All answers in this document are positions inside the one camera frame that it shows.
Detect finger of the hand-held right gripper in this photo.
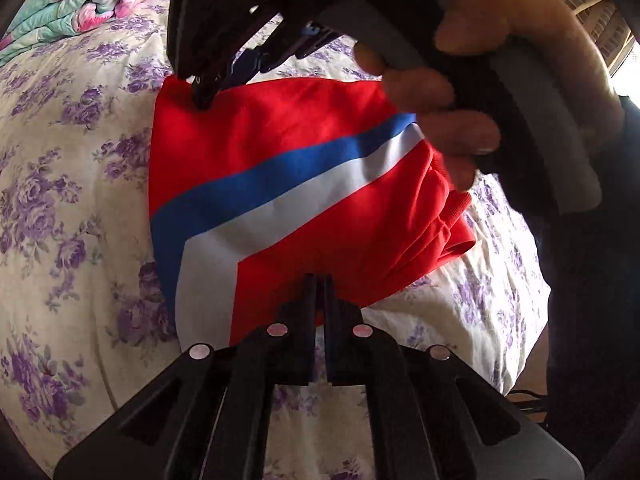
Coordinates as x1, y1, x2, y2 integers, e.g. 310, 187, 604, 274
167, 7, 261, 112
220, 15, 287, 88

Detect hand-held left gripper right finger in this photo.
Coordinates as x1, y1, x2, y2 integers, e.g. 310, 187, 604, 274
320, 272, 583, 480

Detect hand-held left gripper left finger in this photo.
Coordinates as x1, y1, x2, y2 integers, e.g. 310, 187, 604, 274
52, 272, 321, 480

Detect red pants with blue stripe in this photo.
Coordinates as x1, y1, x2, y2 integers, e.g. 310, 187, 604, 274
148, 74, 476, 348

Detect person's right hand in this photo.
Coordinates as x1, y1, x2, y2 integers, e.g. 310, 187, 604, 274
354, 0, 622, 193

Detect beige brick pattern curtain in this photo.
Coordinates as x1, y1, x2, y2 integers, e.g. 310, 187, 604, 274
560, 0, 636, 66

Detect folded floral quilt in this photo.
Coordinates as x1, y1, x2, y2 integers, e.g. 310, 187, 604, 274
0, 0, 166, 66

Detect purple floral bed sheet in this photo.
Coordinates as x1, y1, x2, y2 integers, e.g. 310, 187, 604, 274
0, 0, 551, 480

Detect black cable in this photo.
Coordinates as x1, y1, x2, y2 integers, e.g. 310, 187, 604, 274
510, 387, 551, 413

